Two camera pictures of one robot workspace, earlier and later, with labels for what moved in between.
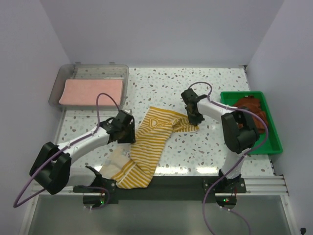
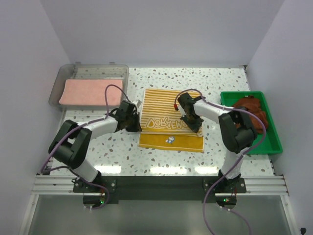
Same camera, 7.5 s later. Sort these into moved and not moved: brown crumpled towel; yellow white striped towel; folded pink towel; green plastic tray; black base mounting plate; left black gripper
Moved: left black gripper; yellow white striped towel
Not moved: black base mounting plate; green plastic tray; brown crumpled towel; folded pink towel
